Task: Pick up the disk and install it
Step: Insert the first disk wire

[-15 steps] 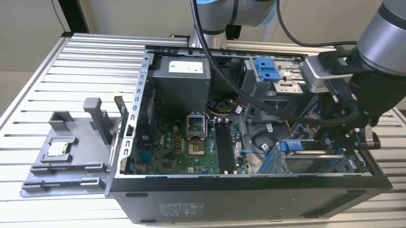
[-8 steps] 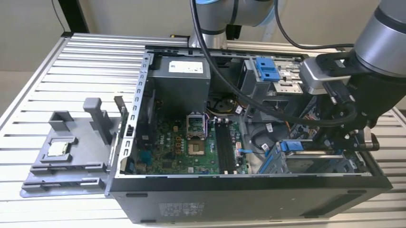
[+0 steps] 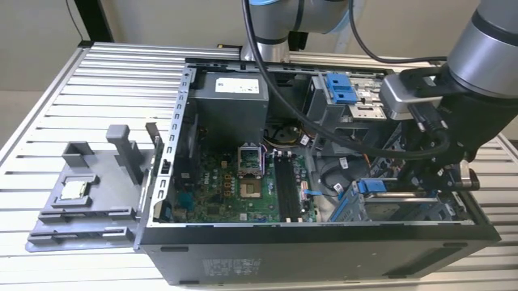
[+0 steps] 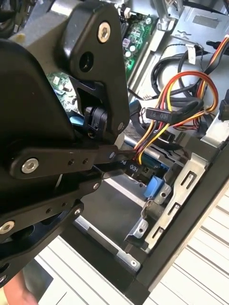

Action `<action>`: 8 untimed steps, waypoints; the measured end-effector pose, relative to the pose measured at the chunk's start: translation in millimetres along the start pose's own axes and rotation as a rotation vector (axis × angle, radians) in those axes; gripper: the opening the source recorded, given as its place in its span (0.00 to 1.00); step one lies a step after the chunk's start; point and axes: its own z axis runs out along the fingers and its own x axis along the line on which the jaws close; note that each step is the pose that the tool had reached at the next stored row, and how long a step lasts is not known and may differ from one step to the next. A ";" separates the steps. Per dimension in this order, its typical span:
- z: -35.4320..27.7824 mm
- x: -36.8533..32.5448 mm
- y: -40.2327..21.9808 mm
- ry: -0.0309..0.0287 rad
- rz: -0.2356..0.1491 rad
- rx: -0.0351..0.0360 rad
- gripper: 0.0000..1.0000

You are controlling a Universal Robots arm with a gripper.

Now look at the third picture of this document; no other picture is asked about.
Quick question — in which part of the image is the hard disk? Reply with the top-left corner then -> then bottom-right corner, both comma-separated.
355,178 -> 442,221

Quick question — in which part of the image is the metal disk bay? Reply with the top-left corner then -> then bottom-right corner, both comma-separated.
329,177 -> 465,222

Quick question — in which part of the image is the blue plastic drive latch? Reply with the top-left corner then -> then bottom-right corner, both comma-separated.
325,73 -> 358,105

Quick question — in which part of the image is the metal drive cage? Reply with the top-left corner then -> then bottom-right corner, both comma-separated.
303,72 -> 406,152

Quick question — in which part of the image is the black RAM slot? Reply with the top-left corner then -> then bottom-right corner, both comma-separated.
279,150 -> 295,224
283,150 -> 301,224
275,150 -> 290,224

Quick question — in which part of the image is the locking lever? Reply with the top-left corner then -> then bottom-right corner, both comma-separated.
261,144 -> 270,177

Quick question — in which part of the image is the metal socket cover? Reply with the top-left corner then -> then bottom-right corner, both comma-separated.
238,144 -> 266,179

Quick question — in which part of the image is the CPU socket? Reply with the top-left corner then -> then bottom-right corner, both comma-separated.
238,178 -> 265,200

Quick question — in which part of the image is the grey power supply unit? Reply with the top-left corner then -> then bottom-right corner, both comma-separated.
190,72 -> 270,146

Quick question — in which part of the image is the black PC case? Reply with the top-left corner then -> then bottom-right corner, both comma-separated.
132,56 -> 502,287

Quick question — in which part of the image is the green motherboard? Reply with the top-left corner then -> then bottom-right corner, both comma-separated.
174,148 -> 321,224

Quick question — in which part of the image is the black graphics card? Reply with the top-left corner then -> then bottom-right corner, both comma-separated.
144,116 -> 166,157

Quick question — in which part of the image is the grey parts rack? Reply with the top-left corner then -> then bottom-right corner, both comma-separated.
24,123 -> 151,253

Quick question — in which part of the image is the silver CPU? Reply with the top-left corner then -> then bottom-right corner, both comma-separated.
59,180 -> 90,200

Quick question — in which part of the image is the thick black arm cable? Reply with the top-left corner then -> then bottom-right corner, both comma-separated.
242,0 -> 453,161

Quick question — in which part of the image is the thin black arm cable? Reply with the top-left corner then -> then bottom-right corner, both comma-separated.
346,0 -> 449,64

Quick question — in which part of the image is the black cable with label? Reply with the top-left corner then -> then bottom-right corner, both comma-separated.
318,158 -> 354,201

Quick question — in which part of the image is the yellow white wire bundle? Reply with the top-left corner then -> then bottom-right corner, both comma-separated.
262,133 -> 303,150

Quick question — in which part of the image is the black post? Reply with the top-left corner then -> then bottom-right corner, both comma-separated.
75,0 -> 116,43

